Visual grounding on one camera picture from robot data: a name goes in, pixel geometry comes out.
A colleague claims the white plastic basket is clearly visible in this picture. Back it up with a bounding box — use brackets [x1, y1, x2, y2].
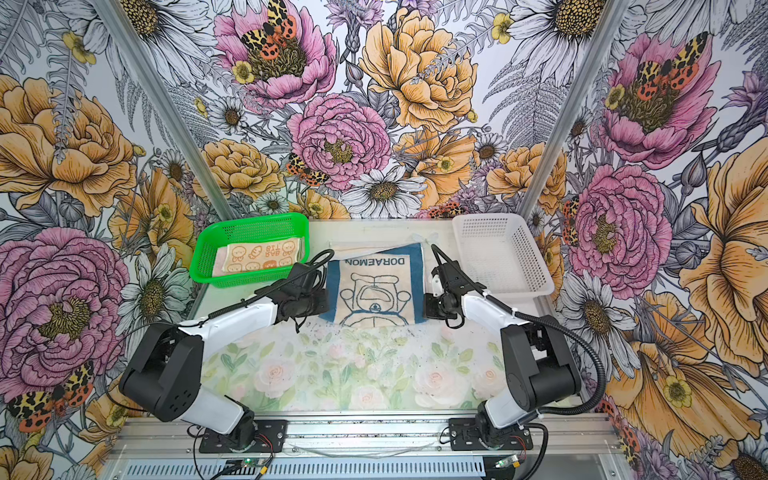
[452, 213, 554, 302]

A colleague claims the blue white patterned towel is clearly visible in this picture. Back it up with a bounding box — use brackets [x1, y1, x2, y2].
[319, 243, 425, 328]

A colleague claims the orange patterned towel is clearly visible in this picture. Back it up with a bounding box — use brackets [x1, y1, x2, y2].
[212, 237, 304, 277]

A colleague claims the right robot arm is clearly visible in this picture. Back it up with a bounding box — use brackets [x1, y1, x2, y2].
[425, 261, 581, 448]

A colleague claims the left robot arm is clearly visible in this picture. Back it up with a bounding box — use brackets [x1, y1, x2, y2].
[119, 263, 328, 450]

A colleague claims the green plastic basket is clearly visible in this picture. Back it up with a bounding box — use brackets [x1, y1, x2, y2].
[189, 213, 310, 288]

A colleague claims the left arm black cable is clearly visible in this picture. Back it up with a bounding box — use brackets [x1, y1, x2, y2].
[179, 248, 336, 331]

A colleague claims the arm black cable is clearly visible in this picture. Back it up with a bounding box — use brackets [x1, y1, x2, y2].
[430, 243, 607, 416]
[179, 248, 336, 331]

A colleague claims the left aluminium frame post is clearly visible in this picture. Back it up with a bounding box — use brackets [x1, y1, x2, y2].
[94, 1, 238, 220]

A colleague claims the aluminium frame post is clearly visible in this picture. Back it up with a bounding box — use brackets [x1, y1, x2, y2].
[517, 0, 630, 220]
[94, 1, 238, 220]

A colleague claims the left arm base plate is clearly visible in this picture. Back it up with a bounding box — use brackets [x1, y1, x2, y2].
[199, 420, 288, 454]

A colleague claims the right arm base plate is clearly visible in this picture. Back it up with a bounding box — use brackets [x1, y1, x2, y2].
[448, 417, 533, 451]

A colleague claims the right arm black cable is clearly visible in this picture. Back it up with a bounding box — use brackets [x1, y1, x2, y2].
[430, 243, 607, 416]

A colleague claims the aluminium front rail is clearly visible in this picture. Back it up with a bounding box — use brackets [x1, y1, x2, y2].
[108, 410, 619, 461]

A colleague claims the white ventilated cable duct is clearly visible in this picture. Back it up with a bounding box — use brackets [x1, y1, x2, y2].
[111, 456, 486, 479]

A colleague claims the right aluminium frame post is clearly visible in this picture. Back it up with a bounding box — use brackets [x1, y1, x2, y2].
[517, 0, 630, 220]

